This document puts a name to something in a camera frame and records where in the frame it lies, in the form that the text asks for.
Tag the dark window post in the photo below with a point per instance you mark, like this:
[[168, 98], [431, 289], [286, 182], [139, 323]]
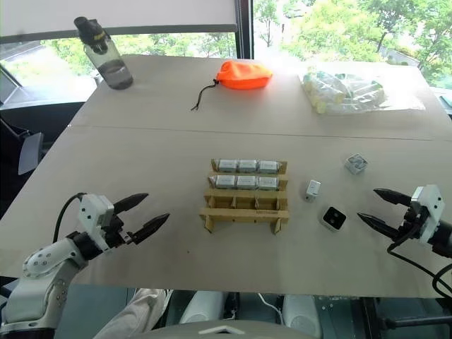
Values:
[[244, 28]]

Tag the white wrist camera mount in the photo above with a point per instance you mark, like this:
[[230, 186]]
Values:
[[92, 212], [427, 212]]

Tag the clear plastic bag of bottles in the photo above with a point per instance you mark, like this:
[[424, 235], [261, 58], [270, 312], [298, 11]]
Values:
[[346, 92]]

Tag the smoky water bottle black lid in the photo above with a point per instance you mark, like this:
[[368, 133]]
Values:
[[111, 63]]

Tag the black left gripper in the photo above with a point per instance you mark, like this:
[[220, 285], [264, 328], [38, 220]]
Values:
[[114, 234]]

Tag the grey die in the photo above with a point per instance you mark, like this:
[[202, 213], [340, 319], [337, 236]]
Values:
[[356, 163], [313, 190]]

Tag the wooden rack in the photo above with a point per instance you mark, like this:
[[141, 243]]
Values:
[[243, 213]]

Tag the white rounded robot leg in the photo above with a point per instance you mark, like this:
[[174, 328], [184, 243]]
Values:
[[302, 314], [203, 307]]

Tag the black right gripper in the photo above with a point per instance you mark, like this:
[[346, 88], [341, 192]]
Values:
[[409, 227]]

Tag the grey robot torso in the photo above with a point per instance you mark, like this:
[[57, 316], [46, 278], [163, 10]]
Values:
[[226, 331]]

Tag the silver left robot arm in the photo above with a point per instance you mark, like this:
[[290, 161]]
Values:
[[42, 268]]

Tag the white roller blind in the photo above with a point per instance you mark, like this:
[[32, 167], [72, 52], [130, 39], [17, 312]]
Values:
[[141, 14]]

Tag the black-faced white die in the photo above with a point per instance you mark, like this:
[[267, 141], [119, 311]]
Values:
[[333, 218]]

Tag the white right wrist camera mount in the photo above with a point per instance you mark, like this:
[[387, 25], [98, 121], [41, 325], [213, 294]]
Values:
[[427, 212]]

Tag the black metal frame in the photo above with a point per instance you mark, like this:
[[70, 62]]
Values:
[[406, 319]]

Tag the grey chair back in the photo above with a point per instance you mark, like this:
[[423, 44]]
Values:
[[30, 153]]

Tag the grey trouser leg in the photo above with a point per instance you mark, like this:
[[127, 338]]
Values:
[[136, 312]]

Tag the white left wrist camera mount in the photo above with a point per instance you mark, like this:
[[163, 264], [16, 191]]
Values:
[[92, 212]]

